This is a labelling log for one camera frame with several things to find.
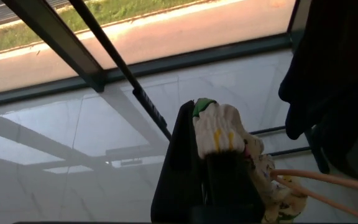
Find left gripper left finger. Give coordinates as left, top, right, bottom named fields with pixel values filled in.
left=150, top=100, right=203, bottom=222

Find cream printed garment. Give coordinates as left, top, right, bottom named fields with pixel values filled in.
left=192, top=98, right=308, bottom=222

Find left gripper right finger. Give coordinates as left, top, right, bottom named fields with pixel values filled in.
left=193, top=151, right=265, bottom=222

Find window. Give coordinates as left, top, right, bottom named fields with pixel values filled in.
left=0, top=0, right=304, bottom=108

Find black garment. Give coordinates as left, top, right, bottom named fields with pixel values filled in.
left=278, top=0, right=358, bottom=184

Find black clothes rack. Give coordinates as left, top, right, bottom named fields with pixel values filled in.
left=68, top=0, right=331, bottom=175

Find pink clothes hanger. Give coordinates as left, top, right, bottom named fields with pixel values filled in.
left=270, top=169, right=358, bottom=222

